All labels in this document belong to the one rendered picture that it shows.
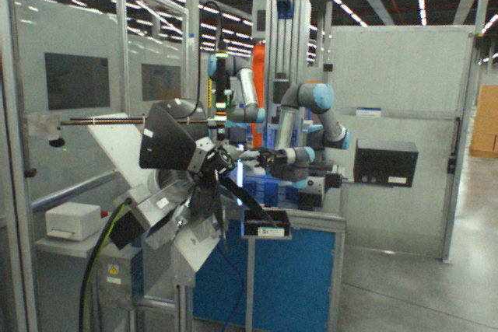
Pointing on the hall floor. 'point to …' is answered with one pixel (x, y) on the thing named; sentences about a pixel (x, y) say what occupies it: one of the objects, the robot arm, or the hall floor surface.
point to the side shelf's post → (95, 305)
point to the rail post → (336, 281)
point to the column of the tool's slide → (16, 183)
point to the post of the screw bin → (250, 284)
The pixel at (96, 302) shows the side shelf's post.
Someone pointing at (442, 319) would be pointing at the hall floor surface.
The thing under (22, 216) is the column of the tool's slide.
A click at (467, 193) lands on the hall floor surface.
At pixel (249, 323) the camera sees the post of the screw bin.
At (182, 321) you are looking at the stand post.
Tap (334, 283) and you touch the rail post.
